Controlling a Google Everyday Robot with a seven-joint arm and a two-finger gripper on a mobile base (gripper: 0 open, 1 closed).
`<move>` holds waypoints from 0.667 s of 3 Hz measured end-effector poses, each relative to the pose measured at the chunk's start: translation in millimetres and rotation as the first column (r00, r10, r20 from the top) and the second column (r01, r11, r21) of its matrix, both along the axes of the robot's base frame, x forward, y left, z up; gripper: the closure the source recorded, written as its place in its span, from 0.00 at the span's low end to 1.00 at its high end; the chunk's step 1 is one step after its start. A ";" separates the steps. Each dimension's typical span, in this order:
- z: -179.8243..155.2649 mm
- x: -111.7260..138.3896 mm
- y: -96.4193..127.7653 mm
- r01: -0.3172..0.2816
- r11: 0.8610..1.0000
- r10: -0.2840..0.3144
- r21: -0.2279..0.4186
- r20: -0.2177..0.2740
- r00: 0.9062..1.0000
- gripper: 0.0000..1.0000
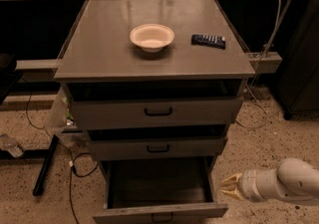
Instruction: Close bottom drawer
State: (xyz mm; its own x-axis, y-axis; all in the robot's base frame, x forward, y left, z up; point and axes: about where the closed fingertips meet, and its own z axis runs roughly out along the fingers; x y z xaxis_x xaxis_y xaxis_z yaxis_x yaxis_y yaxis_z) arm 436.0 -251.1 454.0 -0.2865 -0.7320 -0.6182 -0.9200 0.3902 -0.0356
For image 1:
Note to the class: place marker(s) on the dark blue snack packet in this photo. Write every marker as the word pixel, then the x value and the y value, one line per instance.
pixel 208 41

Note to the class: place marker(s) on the grey bottom drawer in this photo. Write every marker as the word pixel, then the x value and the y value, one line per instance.
pixel 159 191

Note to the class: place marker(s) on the grey top drawer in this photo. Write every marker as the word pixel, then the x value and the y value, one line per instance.
pixel 155 113

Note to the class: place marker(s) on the black metal stand leg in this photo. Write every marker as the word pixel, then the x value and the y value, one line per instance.
pixel 39 185

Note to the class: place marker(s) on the grey drawer cabinet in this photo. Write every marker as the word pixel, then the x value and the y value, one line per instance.
pixel 102 64

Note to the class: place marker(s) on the clear plastic bag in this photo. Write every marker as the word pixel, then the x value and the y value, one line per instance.
pixel 59 118

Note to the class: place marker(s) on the white paper bowl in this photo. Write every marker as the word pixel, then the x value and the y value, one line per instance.
pixel 152 38

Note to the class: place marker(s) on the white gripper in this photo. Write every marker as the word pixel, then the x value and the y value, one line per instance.
pixel 248 184

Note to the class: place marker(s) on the grey drawer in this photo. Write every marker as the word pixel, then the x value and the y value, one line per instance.
pixel 155 148
pixel 159 191
pixel 155 113

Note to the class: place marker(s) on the clear plastic bottle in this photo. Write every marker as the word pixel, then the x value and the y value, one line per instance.
pixel 11 145

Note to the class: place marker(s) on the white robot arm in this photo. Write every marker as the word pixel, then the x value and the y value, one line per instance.
pixel 293 181

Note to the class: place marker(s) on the grey middle drawer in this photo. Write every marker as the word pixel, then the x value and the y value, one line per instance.
pixel 155 148

